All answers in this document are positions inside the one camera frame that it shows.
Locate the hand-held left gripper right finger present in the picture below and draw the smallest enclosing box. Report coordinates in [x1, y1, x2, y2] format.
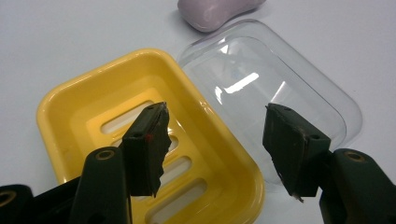
[262, 103, 396, 224]

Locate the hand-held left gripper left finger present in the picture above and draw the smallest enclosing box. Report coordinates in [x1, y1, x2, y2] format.
[68, 101, 173, 224]

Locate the yellow soap dish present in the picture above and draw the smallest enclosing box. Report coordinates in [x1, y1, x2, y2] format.
[35, 48, 266, 224]

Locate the clear plastic soap dish lid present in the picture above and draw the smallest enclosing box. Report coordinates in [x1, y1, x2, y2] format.
[177, 18, 363, 191]

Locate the pink soap bar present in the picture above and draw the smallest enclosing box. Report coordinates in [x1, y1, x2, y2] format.
[177, 0, 267, 34]

